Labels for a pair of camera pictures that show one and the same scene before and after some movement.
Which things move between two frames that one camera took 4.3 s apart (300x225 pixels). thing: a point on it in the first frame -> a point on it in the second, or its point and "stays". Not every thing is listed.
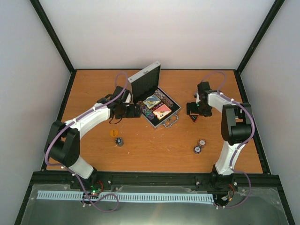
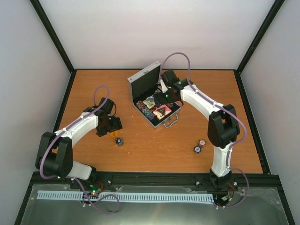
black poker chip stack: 119,142 stays
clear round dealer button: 151,101 stays
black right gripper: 207,113 -> 161,101
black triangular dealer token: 194,117 -> 161,110
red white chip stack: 202,142 stays
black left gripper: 132,114 -> 116,125
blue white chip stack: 197,149 stays
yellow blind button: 113,132 stays
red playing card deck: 161,111 stays
